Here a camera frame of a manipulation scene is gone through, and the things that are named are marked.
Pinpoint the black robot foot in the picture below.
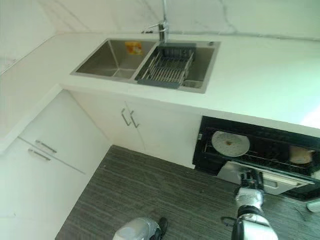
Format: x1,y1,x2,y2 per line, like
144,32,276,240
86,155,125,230
156,216,169,238

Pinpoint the white speckled round plate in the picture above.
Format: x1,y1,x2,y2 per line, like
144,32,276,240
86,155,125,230
211,130,251,158

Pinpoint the white cabinet door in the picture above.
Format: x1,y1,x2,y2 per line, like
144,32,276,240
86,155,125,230
68,90,146,152
124,99,203,169
0,137,87,240
18,87,113,175

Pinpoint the dishwasher door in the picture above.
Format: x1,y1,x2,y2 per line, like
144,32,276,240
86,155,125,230
216,161,316,196

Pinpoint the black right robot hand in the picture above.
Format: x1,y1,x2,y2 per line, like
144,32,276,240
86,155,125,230
239,169,265,193

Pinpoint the stainless steel double sink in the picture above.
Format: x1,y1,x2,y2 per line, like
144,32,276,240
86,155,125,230
69,37,222,95

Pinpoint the beige bowl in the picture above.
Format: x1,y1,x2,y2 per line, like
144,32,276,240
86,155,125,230
288,145,316,165

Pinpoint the chrome kitchen faucet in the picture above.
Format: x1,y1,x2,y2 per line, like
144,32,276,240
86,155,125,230
149,0,171,44

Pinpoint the black built-in dishwasher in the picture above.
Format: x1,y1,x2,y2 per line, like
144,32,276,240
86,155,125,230
191,115,320,202

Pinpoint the silver cabinet door handle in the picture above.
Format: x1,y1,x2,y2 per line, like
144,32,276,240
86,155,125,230
129,110,140,129
120,107,131,127
34,139,58,153
27,148,51,161

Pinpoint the grey wire dish rack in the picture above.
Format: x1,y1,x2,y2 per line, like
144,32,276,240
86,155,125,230
134,42,197,90

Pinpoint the dishwasher wire rack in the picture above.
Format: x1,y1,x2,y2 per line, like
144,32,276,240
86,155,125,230
202,129,317,176

